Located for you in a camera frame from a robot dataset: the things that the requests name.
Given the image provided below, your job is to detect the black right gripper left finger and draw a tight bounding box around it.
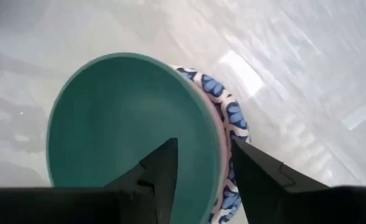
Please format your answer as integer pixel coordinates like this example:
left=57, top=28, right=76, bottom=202
left=104, top=138, right=179, bottom=224

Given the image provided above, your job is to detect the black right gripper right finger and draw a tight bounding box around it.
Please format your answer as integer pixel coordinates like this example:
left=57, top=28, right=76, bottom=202
left=231, top=138, right=354, bottom=224

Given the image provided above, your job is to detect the teal plastic bowl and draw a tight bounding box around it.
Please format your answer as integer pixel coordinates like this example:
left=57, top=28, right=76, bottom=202
left=45, top=52, right=229, bottom=224

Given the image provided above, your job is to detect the blue patterned paper bowl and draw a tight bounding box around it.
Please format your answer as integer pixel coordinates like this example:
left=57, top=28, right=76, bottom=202
left=169, top=64, right=251, bottom=224

